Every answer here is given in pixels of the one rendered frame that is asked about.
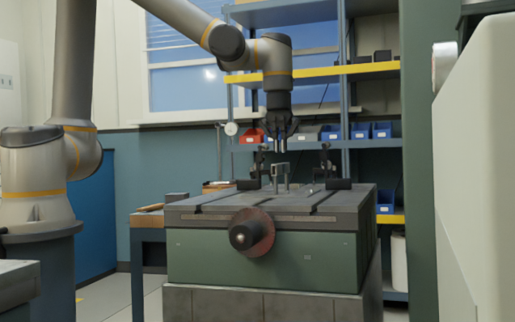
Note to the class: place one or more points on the blue storage bin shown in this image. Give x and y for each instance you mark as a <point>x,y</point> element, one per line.
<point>385,203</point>
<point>360,131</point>
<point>331,133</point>
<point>382,130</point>
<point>268,138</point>

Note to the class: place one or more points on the black box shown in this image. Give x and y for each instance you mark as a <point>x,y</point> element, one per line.
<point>382,56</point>
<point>362,59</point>

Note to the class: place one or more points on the red handwheel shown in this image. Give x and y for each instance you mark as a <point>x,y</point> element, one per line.
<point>252,232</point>

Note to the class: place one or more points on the white drum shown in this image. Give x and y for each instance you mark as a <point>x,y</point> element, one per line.
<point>399,264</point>

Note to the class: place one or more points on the white round knob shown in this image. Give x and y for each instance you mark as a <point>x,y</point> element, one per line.
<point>442,62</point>

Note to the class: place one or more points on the grey metal stand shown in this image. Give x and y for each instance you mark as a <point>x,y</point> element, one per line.
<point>2,291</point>

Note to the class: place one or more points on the wooden box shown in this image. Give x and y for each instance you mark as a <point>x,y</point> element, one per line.
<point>217,188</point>

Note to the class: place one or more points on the grey metal block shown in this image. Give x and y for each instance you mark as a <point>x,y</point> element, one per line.
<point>176,198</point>

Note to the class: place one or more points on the red storage bin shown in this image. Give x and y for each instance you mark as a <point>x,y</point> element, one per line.
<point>251,137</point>

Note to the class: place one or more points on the blue and yellow shelf unit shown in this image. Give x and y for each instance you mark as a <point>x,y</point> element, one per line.
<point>344,71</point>

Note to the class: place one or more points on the blue bench with wooden top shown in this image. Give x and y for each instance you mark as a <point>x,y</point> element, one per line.
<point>143,232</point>

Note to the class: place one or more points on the dial gauge on stand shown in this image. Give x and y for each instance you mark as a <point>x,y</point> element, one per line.
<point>230,129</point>

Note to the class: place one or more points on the green machine body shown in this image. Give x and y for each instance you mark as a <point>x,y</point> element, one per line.
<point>261,264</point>

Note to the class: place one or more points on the white machine housing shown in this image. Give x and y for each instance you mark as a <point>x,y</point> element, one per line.
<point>489,179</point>

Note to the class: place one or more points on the green machine column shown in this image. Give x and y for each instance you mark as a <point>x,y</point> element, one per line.
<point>418,179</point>

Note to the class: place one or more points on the grey metal stop bracket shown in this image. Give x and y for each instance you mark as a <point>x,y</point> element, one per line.
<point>279,170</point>

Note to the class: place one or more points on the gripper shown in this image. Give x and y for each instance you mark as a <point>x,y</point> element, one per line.
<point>278,100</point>

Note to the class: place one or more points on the black toe clamp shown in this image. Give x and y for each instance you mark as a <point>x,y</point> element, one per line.
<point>335,181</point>
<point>250,181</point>

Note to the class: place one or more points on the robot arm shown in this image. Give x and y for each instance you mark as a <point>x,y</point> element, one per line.
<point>71,67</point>

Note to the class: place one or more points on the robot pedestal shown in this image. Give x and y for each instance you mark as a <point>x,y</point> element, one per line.
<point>47,273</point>

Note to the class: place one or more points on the grey storage bin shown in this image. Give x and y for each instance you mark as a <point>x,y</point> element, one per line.
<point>304,135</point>

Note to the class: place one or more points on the window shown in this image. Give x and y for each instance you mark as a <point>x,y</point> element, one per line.
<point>181,85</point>

